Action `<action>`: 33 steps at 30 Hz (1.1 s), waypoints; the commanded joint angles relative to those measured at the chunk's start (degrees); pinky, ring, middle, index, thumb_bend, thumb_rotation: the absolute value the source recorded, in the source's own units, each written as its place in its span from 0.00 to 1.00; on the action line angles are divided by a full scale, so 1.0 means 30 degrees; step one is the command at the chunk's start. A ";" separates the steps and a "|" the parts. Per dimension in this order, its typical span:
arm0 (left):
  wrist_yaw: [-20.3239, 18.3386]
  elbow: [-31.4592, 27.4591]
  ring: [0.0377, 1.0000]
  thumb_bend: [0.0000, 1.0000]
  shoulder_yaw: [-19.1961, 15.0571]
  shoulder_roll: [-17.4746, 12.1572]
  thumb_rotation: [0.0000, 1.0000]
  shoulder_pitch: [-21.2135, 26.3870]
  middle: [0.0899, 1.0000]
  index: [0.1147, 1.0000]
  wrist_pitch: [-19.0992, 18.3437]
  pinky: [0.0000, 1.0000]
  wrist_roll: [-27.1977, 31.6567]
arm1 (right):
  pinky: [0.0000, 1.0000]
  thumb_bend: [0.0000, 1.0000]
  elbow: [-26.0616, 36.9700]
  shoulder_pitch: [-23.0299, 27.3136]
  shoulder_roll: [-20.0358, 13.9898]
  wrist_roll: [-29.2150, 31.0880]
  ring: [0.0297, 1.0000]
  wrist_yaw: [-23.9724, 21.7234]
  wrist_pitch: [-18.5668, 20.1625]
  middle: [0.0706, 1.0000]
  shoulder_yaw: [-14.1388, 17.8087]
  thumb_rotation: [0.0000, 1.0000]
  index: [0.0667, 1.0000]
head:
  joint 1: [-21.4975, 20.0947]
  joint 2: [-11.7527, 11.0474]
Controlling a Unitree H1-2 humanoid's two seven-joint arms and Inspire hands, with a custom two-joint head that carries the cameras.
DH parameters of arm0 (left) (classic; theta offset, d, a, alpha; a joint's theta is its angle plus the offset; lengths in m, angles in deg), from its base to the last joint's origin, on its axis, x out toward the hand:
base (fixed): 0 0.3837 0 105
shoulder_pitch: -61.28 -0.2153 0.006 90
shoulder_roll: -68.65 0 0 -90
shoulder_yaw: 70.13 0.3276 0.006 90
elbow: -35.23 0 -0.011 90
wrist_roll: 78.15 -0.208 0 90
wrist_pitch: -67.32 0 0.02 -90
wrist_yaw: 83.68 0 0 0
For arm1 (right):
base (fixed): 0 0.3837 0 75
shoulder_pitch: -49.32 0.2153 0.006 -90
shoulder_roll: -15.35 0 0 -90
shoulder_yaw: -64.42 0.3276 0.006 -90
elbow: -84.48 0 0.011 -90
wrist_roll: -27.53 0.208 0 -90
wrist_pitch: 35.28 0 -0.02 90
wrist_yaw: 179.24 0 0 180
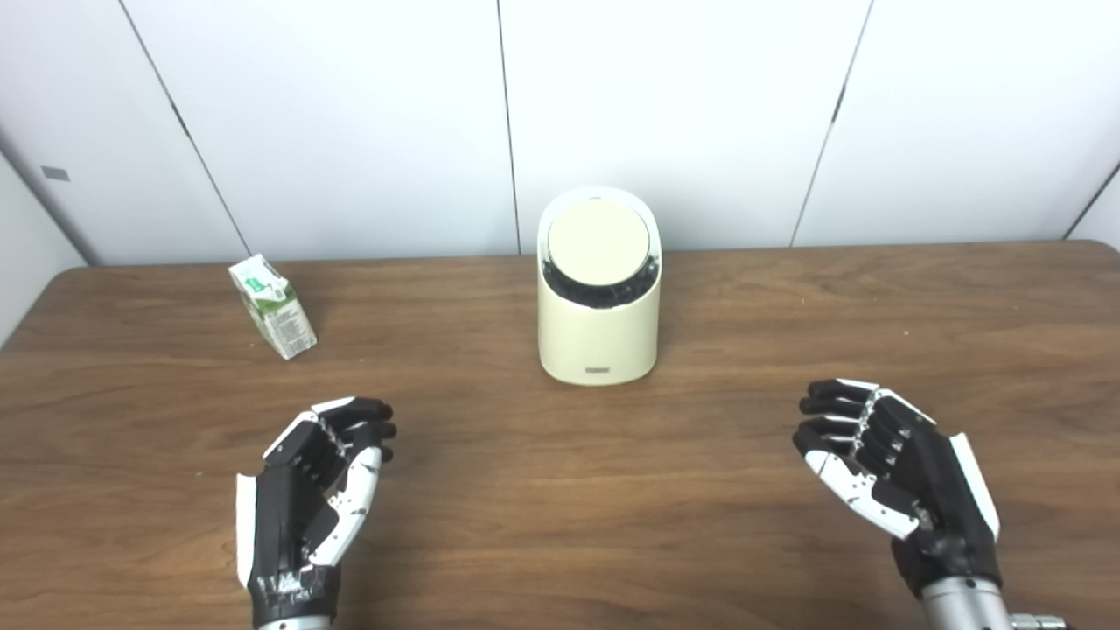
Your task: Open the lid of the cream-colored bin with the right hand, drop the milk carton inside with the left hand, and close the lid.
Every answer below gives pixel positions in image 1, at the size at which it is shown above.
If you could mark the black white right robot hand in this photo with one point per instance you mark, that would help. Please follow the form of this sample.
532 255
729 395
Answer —
936 490

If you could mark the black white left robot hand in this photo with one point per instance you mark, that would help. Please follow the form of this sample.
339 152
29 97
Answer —
284 507

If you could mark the green white milk carton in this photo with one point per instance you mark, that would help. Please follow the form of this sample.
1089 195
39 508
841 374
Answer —
278 311

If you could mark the cream round bin lid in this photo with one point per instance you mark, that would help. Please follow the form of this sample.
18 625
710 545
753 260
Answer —
598 243

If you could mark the cream-colored bin body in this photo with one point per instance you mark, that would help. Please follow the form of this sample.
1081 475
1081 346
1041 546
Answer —
599 337

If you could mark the small grey wall plate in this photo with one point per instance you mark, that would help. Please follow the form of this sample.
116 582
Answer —
55 173

